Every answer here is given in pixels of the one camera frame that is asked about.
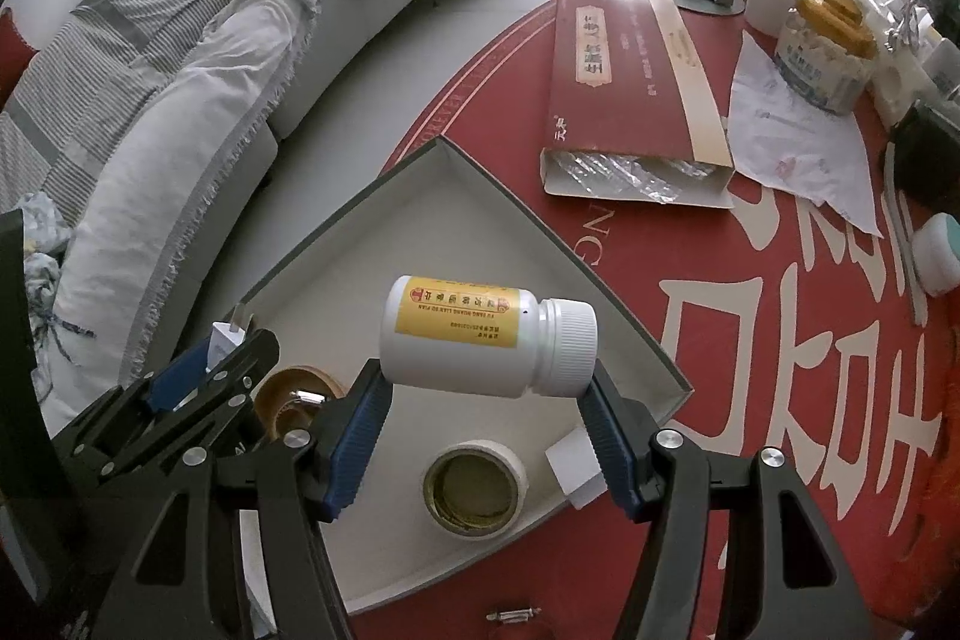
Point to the white paper sheet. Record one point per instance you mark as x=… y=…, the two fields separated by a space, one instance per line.
x=779 y=140

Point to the black bag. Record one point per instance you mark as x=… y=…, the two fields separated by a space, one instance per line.
x=926 y=158

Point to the tan ring-shaped tray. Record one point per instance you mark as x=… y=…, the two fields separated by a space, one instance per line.
x=272 y=402

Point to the large red flat box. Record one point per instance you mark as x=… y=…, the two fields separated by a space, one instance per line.
x=631 y=116

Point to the white teal lidded jar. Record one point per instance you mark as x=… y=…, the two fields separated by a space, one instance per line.
x=935 y=255

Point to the white pill bottle yellow label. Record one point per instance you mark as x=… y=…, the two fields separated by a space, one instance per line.
x=486 y=340

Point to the grey shallow cardboard box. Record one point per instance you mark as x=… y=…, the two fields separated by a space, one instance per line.
x=440 y=215

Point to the clear tub yellow lid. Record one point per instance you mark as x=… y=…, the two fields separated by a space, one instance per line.
x=827 y=53

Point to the small white box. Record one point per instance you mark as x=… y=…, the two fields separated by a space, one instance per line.
x=577 y=469

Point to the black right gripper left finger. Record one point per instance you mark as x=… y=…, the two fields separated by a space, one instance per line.
x=223 y=466

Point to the white power plug adapter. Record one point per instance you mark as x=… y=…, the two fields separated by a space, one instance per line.
x=226 y=336

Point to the white tape roll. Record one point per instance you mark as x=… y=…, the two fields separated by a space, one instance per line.
x=475 y=490

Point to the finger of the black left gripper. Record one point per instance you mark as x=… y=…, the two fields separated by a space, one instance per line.
x=101 y=431
x=161 y=391

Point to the grey covered sofa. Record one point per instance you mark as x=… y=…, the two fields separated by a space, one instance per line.
x=147 y=124

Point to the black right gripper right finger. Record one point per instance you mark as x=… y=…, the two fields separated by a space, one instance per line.
x=785 y=576

